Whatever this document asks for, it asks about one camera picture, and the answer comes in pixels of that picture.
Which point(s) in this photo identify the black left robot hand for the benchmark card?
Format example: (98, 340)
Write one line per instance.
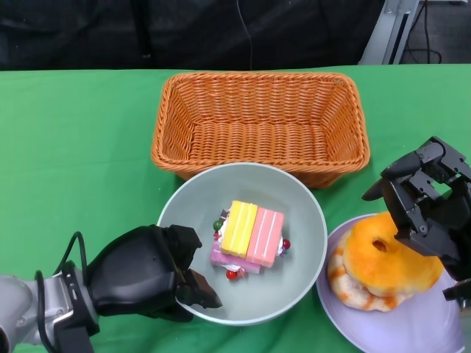
(136, 272)

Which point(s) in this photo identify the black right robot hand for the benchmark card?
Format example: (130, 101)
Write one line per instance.
(441, 220)

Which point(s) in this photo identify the orange oval bread loaf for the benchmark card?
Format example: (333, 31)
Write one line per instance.
(386, 264)

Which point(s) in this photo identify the pale green bowl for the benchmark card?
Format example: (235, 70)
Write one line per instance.
(294, 220)

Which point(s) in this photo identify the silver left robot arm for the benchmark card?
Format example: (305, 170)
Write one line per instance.
(22, 305)

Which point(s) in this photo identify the magenta pink cake slice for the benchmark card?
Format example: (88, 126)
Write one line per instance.
(221, 259)

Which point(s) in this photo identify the chocolate layered cake slice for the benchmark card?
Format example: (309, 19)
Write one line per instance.
(224, 214)

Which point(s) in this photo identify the lavender plate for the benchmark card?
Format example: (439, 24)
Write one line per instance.
(404, 327)

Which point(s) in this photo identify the pink yellow striped cake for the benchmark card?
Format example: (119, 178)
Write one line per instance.
(254, 231)

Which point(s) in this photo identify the orange wicker basket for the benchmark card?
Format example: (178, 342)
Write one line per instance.
(257, 139)

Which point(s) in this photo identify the grey metal stand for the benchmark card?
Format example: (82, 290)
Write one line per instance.
(386, 33)

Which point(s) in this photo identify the black backdrop cloth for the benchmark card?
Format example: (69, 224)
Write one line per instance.
(147, 29)

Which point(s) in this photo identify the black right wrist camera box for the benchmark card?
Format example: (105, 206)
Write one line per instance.
(458, 292)

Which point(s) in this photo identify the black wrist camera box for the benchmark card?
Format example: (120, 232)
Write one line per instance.
(458, 292)
(73, 338)

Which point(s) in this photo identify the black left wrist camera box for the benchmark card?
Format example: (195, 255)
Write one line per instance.
(73, 338)

